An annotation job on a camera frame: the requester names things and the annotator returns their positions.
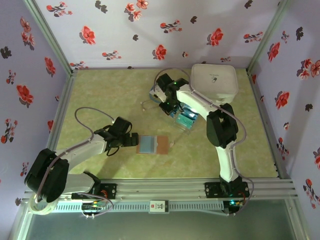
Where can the brown card holder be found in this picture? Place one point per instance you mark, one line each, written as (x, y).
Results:
(162, 145)

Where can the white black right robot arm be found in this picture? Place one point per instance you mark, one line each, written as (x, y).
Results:
(192, 100)

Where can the white red label card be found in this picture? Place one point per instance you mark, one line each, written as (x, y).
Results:
(158, 206)

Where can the white blue paper packet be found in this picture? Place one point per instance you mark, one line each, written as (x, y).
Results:
(152, 93)

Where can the white zip pouch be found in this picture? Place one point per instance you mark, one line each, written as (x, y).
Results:
(217, 82)

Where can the small circuit board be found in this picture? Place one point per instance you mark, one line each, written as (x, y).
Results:
(235, 203)
(93, 206)

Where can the clear tape roll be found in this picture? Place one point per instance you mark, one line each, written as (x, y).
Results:
(41, 212)

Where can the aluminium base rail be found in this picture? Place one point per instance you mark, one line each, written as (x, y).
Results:
(160, 190)

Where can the aluminium side rail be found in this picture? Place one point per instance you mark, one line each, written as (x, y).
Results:
(63, 100)
(268, 125)

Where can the aluminium corner post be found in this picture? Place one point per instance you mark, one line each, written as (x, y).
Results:
(51, 37)
(266, 37)

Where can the aluminium frame leg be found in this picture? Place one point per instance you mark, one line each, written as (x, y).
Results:
(18, 230)
(297, 220)

